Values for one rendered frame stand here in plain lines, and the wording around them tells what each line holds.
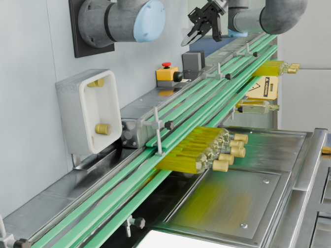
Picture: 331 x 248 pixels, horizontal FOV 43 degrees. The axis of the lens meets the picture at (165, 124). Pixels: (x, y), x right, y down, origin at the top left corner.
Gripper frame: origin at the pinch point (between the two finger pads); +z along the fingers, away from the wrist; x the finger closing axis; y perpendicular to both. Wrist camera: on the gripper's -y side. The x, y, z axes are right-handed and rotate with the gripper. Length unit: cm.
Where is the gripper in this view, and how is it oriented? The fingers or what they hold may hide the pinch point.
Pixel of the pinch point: (184, 45)
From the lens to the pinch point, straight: 172.7
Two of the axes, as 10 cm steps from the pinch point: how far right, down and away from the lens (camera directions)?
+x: -4.2, -1.6, -8.9
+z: -7.3, 6.5, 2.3
